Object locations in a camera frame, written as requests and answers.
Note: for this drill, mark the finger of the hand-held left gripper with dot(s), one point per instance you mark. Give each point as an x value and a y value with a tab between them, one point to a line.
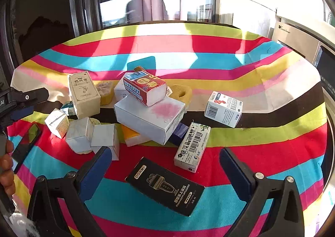
28	97
22	111

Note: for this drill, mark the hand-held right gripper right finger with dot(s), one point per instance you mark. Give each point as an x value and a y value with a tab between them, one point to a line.
235	171

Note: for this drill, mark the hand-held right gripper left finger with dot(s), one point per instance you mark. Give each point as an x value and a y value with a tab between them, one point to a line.
97	171

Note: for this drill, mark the small white box yellow side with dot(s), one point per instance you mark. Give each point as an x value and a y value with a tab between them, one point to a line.
56	121

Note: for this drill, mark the teal box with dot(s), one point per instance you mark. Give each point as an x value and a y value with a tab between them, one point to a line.
67	108

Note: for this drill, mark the white box with green end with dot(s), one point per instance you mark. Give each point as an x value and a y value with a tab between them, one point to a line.
192	148

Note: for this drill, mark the orange and white box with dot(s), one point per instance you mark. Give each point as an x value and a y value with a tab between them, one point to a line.
132	136

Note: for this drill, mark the tall beige box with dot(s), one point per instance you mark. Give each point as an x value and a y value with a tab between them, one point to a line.
83	95

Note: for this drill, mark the white box with blue print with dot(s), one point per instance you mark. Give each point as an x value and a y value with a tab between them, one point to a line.
225	110

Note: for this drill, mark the black box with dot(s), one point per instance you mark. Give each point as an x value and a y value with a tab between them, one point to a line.
162	184

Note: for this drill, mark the dark blue box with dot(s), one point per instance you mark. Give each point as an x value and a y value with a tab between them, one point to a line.
179	133

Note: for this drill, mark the large white box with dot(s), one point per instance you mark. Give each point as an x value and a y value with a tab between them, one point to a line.
146	116

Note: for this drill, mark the yellow sponge with white fluff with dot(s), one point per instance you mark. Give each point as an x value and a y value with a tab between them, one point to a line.
104	93

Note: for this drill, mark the white box with grey logo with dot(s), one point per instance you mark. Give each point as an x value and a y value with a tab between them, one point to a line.
119	93

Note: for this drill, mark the yellow sponge with hole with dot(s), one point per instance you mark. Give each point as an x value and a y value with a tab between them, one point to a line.
180	95

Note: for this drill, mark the red and blue box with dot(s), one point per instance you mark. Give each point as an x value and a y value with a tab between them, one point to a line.
141	86

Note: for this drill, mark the person's left hand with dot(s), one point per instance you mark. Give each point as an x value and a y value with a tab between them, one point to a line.
5	171

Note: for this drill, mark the black smartphone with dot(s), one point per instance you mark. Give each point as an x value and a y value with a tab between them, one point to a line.
26	145

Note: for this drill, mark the striped colourful tablecloth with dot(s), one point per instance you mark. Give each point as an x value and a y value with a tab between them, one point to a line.
183	51

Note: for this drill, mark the white washing machine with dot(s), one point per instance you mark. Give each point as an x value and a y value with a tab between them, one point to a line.
295	40

